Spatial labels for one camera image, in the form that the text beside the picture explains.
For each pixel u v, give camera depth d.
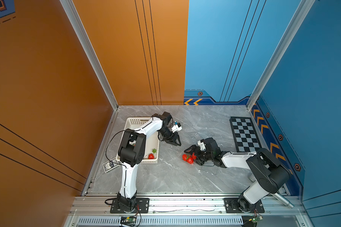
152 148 0.94
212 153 0.71
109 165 0.86
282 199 0.74
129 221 0.71
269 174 0.46
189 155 0.87
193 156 0.87
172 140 0.81
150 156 0.89
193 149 0.81
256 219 0.69
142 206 0.74
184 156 0.87
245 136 0.97
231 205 0.72
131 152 0.55
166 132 0.81
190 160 0.85
